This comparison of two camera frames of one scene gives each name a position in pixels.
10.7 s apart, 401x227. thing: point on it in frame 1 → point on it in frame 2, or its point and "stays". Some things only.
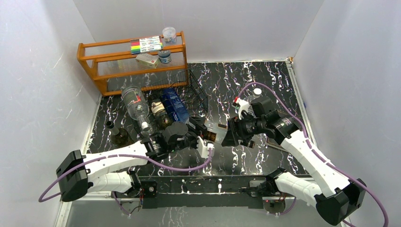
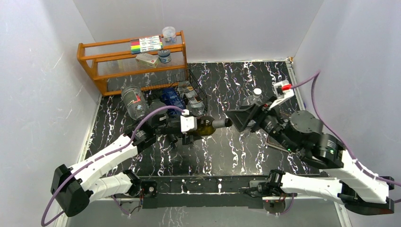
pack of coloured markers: [146, 44] stays
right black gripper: [235, 132] → [239, 117]
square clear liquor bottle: [219, 129] → [195, 103]
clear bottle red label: [138, 105] stays
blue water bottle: [174, 105] stays
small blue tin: [164, 56] stays
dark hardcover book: [273, 142] stays
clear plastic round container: [169, 34] stays
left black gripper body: [191, 139] → [169, 127]
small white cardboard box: [148, 60] stays
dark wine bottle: [119, 137] → [206, 125]
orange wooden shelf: [147, 63] stays
